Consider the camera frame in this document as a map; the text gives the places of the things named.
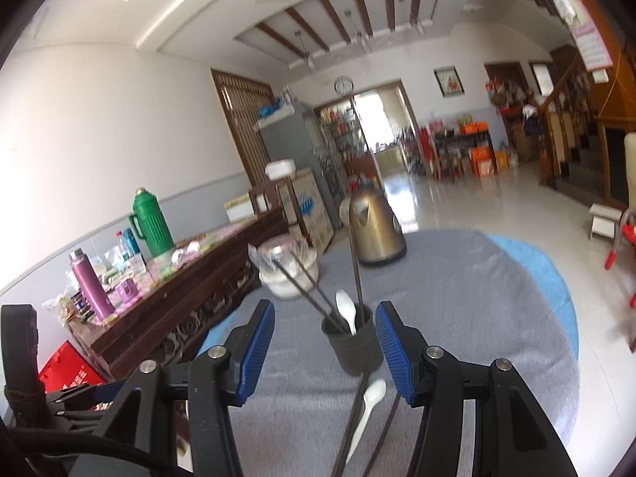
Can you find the black utensil holder cup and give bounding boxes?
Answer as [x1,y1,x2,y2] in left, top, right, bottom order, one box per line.
[321,305,384,377]

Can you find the white plastic spoon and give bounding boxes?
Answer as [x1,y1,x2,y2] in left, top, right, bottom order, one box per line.
[345,379,387,464]
[335,290,357,335]

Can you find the dark wooden chopstick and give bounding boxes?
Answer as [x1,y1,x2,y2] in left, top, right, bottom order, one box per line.
[331,372,370,477]

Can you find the dark carved wooden sideboard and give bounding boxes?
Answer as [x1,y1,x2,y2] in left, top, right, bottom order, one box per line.
[68,209,288,380]

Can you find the dark chopstick in cup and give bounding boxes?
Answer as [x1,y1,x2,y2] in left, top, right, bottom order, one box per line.
[269,257,349,335]
[346,195,365,319]
[290,252,350,334]

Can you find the grey table cloth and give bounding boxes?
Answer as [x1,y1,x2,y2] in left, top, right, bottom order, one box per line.
[198,227,582,477]

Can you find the white plastic basin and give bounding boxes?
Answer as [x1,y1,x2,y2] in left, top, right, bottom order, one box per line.
[259,248,319,301]

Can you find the gold electric kettle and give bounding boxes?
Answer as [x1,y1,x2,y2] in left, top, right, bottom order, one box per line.
[339,190,407,266]

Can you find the purple thermos bottle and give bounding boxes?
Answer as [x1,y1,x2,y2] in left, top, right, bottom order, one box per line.
[69,249,115,323]

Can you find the dark chopstick on table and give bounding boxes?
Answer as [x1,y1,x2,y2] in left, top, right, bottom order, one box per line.
[361,392,401,477]

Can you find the white chest freezer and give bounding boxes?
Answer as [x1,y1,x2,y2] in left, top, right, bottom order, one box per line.
[276,169,334,254]

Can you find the green thermos flask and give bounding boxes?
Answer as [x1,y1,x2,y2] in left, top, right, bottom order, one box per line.
[128,187,175,257]

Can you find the grey refrigerator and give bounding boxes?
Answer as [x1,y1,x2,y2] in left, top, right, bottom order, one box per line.
[253,102,346,229]

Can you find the white small stool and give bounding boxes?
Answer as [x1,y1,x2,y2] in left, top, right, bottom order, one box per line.
[589,204,622,239]

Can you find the wooden staircase railing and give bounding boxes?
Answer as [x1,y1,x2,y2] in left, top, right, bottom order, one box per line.
[540,48,635,210]

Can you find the cream chair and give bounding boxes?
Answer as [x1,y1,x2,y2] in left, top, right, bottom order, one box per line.
[624,132,636,209]

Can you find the round wall clock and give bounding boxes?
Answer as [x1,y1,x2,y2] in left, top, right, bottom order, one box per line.
[333,76,355,97]

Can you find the framed wall picture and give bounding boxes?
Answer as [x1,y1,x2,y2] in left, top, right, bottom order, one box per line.
[433,66,465,98]

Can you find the wall calendar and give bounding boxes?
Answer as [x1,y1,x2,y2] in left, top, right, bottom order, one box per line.
[552,0,613,72]

